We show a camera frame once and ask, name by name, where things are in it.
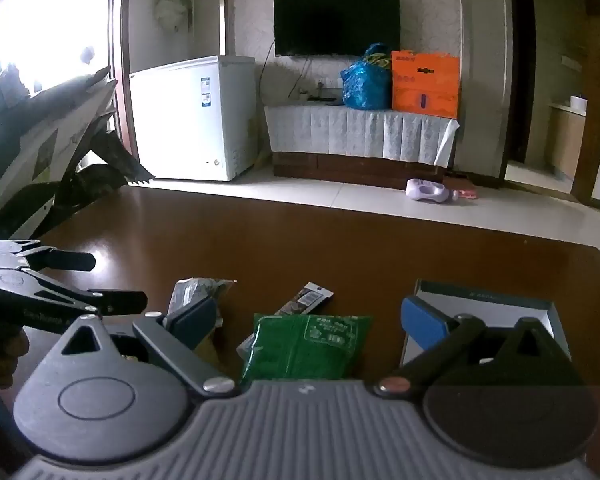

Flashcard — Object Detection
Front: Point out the white and black scooter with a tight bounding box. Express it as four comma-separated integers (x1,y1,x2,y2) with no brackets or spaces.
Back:
0,47,156,241

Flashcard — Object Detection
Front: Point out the wooden kitchen cabinet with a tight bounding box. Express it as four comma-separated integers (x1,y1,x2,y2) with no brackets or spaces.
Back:
547,102,588,181

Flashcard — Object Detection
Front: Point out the white cardboard box tray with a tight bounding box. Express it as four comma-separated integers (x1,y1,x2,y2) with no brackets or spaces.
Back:
400,279,568,368

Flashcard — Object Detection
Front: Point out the brown balcony door frame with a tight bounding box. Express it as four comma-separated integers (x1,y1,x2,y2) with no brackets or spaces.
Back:
107,0,138,158

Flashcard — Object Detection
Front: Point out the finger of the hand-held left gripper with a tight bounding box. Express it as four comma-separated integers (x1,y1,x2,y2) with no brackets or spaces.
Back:
0,239,97,273
0,269,149,318

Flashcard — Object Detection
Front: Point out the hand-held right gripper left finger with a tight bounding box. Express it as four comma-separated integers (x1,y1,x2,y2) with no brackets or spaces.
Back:
44,296,237,397

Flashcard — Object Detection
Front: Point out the black set-top device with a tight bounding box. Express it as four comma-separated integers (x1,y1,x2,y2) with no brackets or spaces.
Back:
300,89,342,106

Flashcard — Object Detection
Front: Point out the black wall television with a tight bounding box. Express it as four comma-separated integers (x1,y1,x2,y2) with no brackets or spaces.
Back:
273,0,400,57

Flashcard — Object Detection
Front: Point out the brown wooden door frame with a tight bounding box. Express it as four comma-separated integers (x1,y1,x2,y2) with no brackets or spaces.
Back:
500,0,600,206

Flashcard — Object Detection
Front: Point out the white patterned cabinet cloth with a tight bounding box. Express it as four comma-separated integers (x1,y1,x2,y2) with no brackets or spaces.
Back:
264,104,460,167

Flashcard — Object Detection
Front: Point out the person's left hand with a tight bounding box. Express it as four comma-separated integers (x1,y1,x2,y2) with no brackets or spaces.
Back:
0,325,32,392

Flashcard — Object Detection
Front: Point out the blue plastic bag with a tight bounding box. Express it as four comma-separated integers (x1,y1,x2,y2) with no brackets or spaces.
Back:
341,43,393,110

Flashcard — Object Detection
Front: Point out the white chest freezer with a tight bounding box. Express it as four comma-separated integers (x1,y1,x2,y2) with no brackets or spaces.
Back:
129,55,257,182

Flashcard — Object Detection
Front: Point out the long black white snack stick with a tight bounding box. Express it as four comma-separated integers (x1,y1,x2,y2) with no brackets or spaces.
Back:
275,281,335,317

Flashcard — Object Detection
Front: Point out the silver dark snack packet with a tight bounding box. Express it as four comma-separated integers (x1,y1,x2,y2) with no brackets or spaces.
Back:
169,277,238,333

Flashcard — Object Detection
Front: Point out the orange cardboard box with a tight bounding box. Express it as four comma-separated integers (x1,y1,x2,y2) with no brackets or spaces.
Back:
391,50,461,120

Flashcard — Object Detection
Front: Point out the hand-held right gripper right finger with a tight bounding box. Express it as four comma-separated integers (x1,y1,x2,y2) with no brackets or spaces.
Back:
375,296,576,397

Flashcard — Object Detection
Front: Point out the green snack packet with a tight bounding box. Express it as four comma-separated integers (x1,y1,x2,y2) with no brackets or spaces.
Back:
237,313,372,383

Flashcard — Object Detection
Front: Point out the purple plastic bottle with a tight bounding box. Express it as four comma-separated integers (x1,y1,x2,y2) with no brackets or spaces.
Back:
405,178,456,205

